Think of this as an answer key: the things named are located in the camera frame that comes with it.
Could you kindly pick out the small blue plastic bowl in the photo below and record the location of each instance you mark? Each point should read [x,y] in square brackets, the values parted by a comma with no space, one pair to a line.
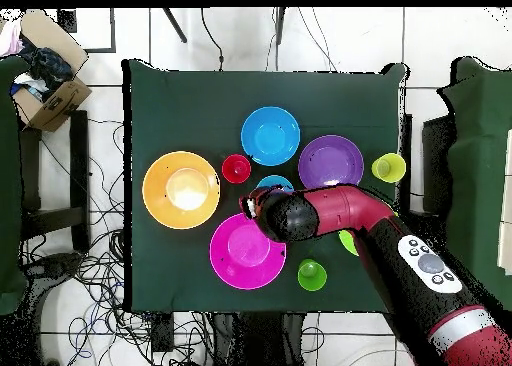
[275,182]

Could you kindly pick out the purple plastic bowl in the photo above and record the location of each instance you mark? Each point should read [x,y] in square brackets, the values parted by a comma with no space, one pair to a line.
[330,162]

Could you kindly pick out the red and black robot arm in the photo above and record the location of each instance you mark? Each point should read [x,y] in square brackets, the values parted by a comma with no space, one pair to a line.
[360,210]

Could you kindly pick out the red plastic cup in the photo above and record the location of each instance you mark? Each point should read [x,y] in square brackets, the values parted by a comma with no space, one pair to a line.
[236,168]

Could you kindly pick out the pink plastic bowl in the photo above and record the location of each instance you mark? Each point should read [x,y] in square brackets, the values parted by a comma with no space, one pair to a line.
[240,262]

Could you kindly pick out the large blue plastic bowl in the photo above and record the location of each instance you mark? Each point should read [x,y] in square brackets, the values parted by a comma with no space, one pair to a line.
[270,136]

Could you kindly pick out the large orange plastic bowl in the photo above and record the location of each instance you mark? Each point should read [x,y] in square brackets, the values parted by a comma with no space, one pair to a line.
[160,190]

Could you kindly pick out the green plastic cup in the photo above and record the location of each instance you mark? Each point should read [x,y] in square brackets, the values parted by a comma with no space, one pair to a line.
[312,276]

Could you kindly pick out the green plastic bowl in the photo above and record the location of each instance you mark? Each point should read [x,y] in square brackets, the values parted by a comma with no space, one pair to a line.
[348,242]

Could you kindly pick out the dark green tablecloth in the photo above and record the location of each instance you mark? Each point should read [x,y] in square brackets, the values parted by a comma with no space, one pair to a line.
[192,114]

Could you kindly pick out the yellow plastic cup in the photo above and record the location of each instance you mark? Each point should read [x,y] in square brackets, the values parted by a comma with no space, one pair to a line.
[388,168]

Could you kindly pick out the black power brick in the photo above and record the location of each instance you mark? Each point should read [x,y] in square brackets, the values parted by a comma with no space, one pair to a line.
[162,334]

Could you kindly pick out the black tripod leg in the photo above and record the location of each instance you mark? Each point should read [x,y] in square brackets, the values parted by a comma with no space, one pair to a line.
[174,25]
[280,26]

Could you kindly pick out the black wheeled base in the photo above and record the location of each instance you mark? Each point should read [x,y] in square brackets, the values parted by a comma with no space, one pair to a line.
[56,266]

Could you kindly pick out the cardboard box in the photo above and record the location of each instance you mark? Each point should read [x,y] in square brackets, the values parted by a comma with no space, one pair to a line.
[60,110]

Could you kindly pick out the dark green cloth cover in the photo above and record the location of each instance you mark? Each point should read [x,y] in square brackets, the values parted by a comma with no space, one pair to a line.
[8,182]
[480,142]

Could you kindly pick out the dark blue clothing bundle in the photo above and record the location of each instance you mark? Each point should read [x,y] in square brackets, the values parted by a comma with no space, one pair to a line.
[48,66]

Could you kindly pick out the pale pink cloth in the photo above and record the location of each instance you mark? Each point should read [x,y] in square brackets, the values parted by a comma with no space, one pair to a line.
[10,40]

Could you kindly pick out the black metal frame stand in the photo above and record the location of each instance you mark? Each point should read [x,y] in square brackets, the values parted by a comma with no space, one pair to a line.
[79,162]

